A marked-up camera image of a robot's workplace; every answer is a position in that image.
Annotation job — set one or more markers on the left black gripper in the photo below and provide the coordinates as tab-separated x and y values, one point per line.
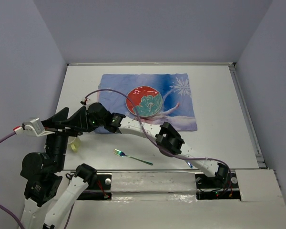
57	119

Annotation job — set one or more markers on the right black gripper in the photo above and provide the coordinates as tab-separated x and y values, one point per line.
90	129

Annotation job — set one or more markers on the white cup yellow handle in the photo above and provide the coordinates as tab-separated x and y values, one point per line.
74	143

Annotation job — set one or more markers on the iridescent fork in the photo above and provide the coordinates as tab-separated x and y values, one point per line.
122	154

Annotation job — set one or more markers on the red and blue plate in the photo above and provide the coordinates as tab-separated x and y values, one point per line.
147	100

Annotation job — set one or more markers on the blue princess print cloth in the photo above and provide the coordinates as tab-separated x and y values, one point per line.
177	108

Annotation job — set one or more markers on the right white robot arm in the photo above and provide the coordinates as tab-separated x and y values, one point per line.
164	137

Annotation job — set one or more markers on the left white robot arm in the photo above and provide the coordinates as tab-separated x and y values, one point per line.
40	192

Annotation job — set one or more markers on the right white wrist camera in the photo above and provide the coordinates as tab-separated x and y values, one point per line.
84	101

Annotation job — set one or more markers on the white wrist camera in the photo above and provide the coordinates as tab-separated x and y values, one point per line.
84	101
32	127

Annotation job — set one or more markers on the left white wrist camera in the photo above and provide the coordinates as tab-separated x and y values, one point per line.
32	127

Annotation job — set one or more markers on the silver front table rail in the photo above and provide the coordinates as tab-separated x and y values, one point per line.
164	170

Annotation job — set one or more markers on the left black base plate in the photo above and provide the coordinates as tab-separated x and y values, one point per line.
100	190

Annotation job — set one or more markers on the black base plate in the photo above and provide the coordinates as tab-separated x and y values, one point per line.
209	190
100	190

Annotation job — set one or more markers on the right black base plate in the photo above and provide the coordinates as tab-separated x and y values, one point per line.
209	190

